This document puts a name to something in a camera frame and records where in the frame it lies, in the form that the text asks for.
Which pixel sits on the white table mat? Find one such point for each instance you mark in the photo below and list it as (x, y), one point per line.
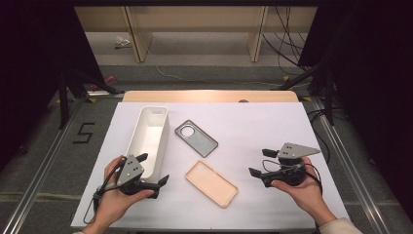
(253, 130)

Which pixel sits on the grey phone case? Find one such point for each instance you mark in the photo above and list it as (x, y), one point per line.
(201, 143)

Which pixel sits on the pink object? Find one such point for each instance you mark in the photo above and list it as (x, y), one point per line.
(110, 79)

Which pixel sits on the aluminium floor rail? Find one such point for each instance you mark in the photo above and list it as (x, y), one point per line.
(350, 169)
(35, 188)

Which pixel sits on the person's right hand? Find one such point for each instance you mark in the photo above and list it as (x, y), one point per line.
(307, 195)

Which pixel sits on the dark curtain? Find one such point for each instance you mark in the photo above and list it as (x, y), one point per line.
(373, 81)
(32, 65)

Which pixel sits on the person's left hand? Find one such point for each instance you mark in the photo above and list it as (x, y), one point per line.
(112, 204)

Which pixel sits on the crumpled white paper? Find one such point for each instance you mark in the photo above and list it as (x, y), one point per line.
(121, 41)

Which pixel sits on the wooden shelf unit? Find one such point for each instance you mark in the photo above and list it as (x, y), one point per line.
(195, 19)

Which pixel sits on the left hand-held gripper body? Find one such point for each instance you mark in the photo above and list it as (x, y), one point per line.
(130, 170)

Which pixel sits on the beige phone case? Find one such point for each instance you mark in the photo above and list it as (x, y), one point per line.
(211, 183)

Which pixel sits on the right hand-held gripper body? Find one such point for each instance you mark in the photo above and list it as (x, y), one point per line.
(295, 150)

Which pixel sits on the white storage box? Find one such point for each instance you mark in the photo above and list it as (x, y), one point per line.
(147, 139)

